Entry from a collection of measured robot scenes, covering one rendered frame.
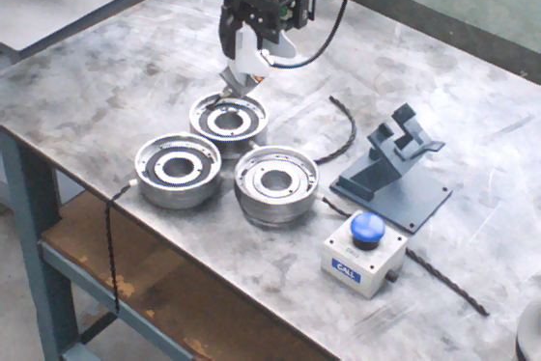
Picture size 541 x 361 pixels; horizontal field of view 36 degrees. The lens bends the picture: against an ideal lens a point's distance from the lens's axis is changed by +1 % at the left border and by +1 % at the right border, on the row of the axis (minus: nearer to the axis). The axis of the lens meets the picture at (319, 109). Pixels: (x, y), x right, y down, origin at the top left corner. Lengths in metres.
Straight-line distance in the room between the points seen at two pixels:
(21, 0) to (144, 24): 0.38
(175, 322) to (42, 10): 0.69
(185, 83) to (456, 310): 0.53
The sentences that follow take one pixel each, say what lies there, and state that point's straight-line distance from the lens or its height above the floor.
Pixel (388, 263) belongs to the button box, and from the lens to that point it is 0.95.
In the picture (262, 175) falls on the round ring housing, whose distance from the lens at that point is 1.05.
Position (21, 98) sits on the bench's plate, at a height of 0.80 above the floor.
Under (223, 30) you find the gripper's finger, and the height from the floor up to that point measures 1.01.
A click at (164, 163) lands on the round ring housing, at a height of 0.83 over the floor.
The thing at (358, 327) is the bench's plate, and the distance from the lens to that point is 0.94.
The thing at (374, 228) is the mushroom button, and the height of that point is 0.87.
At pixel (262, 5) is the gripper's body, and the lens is 0.93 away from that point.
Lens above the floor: 1.54
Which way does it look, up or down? 38 degrees down
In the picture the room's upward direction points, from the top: 5 degrees clockwise
